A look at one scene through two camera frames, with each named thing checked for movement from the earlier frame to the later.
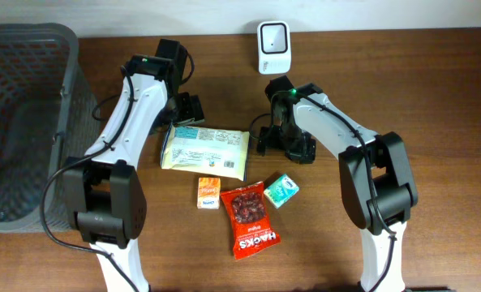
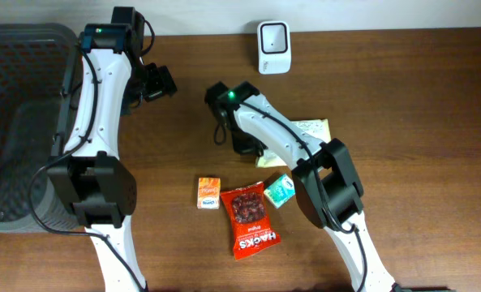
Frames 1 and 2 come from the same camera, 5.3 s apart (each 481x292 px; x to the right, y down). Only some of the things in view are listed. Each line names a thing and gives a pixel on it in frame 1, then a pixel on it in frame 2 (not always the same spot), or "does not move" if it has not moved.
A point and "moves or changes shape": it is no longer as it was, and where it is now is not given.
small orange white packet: [208, 192] does not move
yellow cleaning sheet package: [215, 151] moves or changes shape
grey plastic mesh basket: [38, 109] does not move
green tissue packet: [281, 191] does not move
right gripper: [298, 147] → [245, 145]
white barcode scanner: [274, 47] does not move
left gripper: [189, 112] → [159, 82]
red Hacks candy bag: [251, 230] does not move
